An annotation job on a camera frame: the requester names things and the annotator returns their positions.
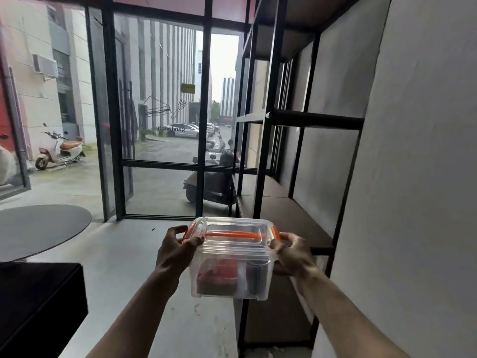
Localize round grey table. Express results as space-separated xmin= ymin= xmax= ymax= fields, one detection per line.
xmin=0 ymin=204 xmax=92 ymax=262

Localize person's right forearm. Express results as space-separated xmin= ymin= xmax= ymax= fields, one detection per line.
xmin=296 ymin=275 xmax=411 ymax=358

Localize person's left forearm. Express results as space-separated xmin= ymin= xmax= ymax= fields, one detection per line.
xmin=85 ymin=268 xmax=182 ymax=358

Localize glass door black frame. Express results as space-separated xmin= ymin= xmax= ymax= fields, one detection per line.
xmin=85 ymin=5 xmax=135 ymax=222

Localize small white scooter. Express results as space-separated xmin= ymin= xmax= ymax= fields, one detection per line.
xmin=206 ymin=135 xmax=227 ymax=154

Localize black item in box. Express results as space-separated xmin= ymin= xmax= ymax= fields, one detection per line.
xmin=245 ymin=265 xmax=264 ymax=295

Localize white car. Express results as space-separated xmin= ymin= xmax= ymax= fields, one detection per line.
xmin=164 ymin=123 xmax=200 ymax=139

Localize clear plastic box orange handle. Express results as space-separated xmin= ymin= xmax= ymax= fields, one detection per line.
xmin=182 ymin=217 xmax=288 ymax=301

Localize black cabinet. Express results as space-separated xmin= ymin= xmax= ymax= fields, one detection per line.
xmin=0 ymin=262 xmax=89 ymax=358

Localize person's right hand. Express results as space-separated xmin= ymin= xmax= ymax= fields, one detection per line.
xmin=268 ymin=232 xmax=329 ymax=292

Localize black metal shelving unit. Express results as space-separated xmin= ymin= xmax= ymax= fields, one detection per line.
xmin=232 ymin=0 xmax=366 ymax=352

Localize dark grey scooter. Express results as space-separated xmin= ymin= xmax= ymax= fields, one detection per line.
xmin=182 ymin=151 xmax=240 ymax=206

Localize white air conditioner unit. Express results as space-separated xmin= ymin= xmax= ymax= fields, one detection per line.
xmin=32 ymin=53 xmax=60 ymax=81

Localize black window frame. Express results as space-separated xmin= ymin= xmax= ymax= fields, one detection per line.
xmin=85 ymin=0 xmax=251 ymax=221

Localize white scooter brown seat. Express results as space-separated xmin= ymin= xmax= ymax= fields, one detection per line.
xmin=35 ymin=123 xmax=86 ymax=171

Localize red item in box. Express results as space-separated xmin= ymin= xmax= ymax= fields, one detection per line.
xmin=198 ymin=258 xmax=239 ymax=292

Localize person's left hand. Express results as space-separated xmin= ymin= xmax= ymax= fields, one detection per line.
xmin=155 ymin=225 xmax=205 ymax=291

